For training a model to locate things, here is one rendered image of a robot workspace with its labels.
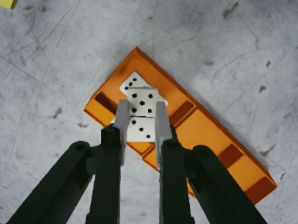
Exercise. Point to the orange rack of bins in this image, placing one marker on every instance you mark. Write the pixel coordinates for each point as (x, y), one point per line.
(254, 179)

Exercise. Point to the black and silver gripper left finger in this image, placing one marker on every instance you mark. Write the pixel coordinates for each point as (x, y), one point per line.
(56, 196)

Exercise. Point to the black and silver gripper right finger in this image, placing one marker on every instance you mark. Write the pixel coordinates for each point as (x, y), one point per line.
(221, 198)

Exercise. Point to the white domino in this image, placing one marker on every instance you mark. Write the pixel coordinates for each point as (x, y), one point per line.
(136, 80)
(141, 113)

